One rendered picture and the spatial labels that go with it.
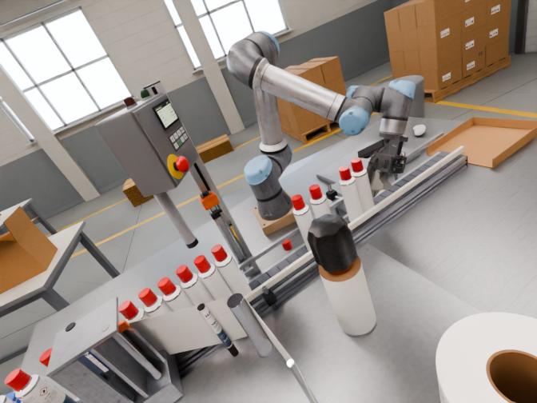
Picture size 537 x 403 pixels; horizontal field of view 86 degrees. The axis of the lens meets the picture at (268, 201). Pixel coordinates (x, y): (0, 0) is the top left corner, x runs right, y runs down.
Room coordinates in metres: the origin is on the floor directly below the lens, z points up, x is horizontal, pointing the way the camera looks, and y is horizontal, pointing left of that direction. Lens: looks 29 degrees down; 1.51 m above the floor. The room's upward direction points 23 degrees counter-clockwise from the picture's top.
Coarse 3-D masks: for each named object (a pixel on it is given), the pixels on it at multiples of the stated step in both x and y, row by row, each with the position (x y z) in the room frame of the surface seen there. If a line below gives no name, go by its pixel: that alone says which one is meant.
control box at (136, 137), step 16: (160, 96) 0.76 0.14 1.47; (128, 112) 0.64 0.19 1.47; (144, 112) 0.67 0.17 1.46; (112, 128) 0.65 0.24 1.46; (128, 128) 0.64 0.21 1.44; (144, 128) 0.64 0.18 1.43; (160, 128) 0.69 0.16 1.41; (176, 128) 0.75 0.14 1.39; (112, 144) 0.66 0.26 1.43; (128, 144) 0.65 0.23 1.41; (144, 144) 0.64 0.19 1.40; (160, 144) 0.66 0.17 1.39; (192, 144) 0.78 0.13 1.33; (128, 160) 0.66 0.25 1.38; (144, 160) 0.65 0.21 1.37; (160, 160) 0.64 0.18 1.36; (192, 160) 0.74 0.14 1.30; (144, 176) 0.65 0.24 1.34; (160, 176) 0.64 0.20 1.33; (176, 176) 0.65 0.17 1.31; (144, 192) 0.66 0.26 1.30; (160, 192) 0.65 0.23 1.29
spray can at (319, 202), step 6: (312, 186) 0.74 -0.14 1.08; (318, 186) 0.73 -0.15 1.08; (312, 192) 0.73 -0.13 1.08; (318, 192) 0.72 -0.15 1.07; (312, 198) 0.73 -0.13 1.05; (318, 198) 0.72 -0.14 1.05; (324, 198) 0.72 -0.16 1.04; (312, 204) 0.72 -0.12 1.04; (318, 204) 0.71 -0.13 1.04; (324, 204) 0.72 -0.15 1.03; (318, 210) 0.72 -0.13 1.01; (324, 210) 0.71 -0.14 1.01; (330, 210) 0.73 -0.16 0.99; (318, 216) 0.72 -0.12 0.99
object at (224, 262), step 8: (216, 248) 0.65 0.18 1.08; (216, 256) 0.63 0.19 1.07; (224, 256) 0.63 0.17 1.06; (232, 256) 0.65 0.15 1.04; (216, 264) 0.64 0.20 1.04; (224, 264) 0.62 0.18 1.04; (232, 264) 0.63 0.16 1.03; (224, 272) 0.62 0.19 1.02; (232, 272) 0.62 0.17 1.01; (240, 272) 0.64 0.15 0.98; (232, 280) 0.62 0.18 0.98; (240, 280) 0.63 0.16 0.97; (232, 288) 0.63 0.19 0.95; (240, 288) 0.62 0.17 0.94; (248, 288) 0.64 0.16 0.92
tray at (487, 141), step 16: (464, 128) 1.10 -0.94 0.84; (480, 128) 1.06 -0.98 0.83; (496, 128) 1.01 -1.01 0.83; (512, 128) 0.97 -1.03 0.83; (528, 128) 0.92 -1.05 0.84; (432, 144) 1.05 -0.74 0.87; (448, 144) 1.05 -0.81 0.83; (464, 144) 1.00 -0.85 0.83; (480, 144) 0.95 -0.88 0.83; (496, 144) 0.91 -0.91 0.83; (512, 144) 0.82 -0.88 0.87; (480, 160) 0.86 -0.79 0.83; (496, 160) 0.80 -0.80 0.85
